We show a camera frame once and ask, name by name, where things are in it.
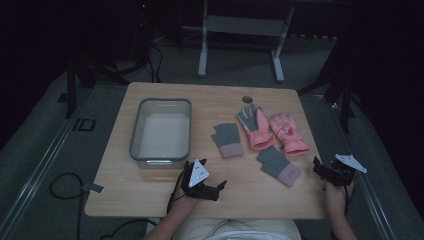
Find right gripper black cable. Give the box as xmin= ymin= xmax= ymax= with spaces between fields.
xmin=343 ymin=181 xmax=357 ymax=216

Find person's left hand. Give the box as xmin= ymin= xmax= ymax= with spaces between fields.
xmin=171 ymin=188 xmax=201 ymax=216

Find pink ski glove with print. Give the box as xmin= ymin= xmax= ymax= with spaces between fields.
xmin=268 ymin=112 xmax=310 ymax=157

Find grey glove with pink cuff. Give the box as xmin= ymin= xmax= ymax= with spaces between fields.
xmin=210 ymin=122 xmax=245 ymax=159

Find black floor cable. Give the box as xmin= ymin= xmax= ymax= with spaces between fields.
xmin=99 ymin=218 xmax=158 ymax=240
xmin=49 ymin=172 xmax=84 ymax=240

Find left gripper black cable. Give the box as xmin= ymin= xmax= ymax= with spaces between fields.
xmin=166 ymin=166 xmax=188 ymax=214

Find person's right hand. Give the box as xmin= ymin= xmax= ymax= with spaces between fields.
xmin=324 ymin=182 xmax=355 ymax=211

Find person's beige clothing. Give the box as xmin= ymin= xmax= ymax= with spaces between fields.
xmin=173 ymin=218 xmax=303 ymax=240

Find black background cable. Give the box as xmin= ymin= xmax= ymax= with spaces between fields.
xmin=146 ymin=43 xmax=164 ymax=84

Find black tripod stand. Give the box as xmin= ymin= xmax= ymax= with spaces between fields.
xmin=58 ymin=49 xmax=151 ymax=119
xmin=298 ymin=33 xmax=358 ymax=134

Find metal floor rail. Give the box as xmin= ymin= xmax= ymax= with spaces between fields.
xmin=0 ymin=89 xmax=96 ymax=236
xmin=319 ymin=94 xmax=399 ymax=240

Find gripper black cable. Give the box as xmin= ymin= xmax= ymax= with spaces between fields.
xmin=166 ymin=166 xmax=188 ymax=214
xmin=343 ymin=181 xmax=357 ymax=216

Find grey knit glove labelled cuff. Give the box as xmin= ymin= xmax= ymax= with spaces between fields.
xmin=256 ymin=145 xmax=303 ymax=188

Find pink ski glove grey palm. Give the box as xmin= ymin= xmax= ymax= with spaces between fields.
xmin=236 ymin=103 xmax=276 ymax=152

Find white metal desk frame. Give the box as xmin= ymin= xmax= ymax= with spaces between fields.
xmin=196 ymin=0 xmax=296 ymax=84

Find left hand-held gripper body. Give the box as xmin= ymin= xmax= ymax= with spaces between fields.
xmin=181 ymin=159 xmax=221 ymax=202

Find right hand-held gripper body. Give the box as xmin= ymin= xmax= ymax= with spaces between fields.
xmin=321 ymin=153 xmax=368 ymax=187

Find clear plastic bin grey rim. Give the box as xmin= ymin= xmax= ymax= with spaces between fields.
xmin=129 ymin=97 xmax=193 ymax=169

